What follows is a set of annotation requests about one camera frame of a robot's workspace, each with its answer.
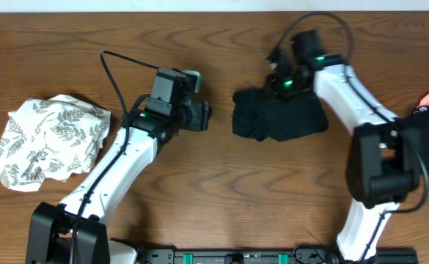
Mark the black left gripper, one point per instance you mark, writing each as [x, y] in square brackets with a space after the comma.
[200, 116]

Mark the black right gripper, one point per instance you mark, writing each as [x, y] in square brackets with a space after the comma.
[272, 83]

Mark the black t-shirt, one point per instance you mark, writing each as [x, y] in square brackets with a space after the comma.
[258, 116]

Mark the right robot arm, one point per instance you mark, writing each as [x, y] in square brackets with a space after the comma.
[383, 163]

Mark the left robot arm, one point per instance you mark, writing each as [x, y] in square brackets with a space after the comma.
[75, 230]

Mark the white fern print cloth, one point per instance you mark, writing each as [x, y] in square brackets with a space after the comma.
[50, 139]

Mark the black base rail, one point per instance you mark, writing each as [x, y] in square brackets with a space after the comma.
[304, 255]

